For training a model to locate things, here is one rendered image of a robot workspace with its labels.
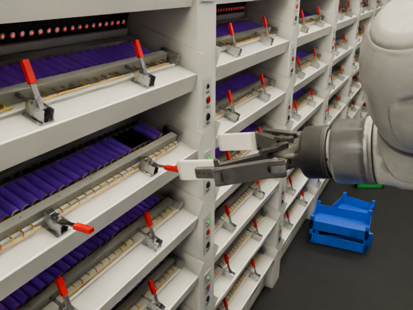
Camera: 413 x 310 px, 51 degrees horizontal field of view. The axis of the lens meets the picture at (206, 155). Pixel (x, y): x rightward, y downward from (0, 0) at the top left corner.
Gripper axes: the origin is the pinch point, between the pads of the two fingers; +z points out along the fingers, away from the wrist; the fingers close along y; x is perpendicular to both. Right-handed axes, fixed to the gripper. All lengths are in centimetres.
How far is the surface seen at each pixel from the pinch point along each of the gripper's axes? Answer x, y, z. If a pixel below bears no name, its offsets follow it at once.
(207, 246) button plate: -39, 34, 26
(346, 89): -36, 240, 28
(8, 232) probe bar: -4.7, -21.2, 24.7
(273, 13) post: 21, 100, 21
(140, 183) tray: -8.3, 7.2, 21.4
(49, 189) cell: -2.4, -9.6, 27.7
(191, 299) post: -55, 30, 33
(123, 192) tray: -8.0, 2.1, 21.9
